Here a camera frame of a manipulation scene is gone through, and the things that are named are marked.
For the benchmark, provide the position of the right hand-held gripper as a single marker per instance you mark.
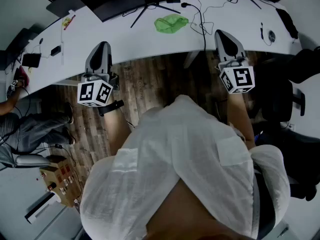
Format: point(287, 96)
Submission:
point(240, 79)

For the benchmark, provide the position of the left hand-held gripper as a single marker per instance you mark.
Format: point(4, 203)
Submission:
point(95, 94)

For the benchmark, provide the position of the green cloth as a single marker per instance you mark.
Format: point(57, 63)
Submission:
point(170, 24)

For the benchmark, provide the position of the person's right forearm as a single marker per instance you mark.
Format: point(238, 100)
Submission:
point(241, 119)

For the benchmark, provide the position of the person's left forearm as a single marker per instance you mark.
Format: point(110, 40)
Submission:
point(117, 131)

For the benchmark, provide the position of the white desk leg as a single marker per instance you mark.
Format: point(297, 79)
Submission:
point(191, 59)

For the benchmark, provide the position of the black power adapter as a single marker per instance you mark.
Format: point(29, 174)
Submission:
point(55, 50)

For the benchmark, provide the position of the gray computer mouse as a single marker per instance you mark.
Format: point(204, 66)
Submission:
point(272, 36)

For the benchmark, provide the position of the black wristband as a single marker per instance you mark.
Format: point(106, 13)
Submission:
point(110, 107)

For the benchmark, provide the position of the yellow red packet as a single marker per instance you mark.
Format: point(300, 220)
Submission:
point(67, 22)

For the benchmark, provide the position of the small black mouse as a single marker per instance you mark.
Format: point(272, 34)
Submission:
point(41, 40)

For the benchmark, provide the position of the black keyboard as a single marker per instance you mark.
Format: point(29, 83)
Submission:
point(287, 21)

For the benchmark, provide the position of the black flat box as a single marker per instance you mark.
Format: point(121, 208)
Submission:
point(31, 60)

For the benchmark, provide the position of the red folder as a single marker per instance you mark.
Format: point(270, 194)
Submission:
point(23, 75)

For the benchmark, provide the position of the person's white shirt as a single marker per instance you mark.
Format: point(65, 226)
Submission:
point(175, 146)

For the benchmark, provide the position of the padded office chair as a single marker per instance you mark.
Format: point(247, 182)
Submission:
point(30, 160)

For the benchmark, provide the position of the person's neck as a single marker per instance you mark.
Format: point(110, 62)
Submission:
point(195, 209)

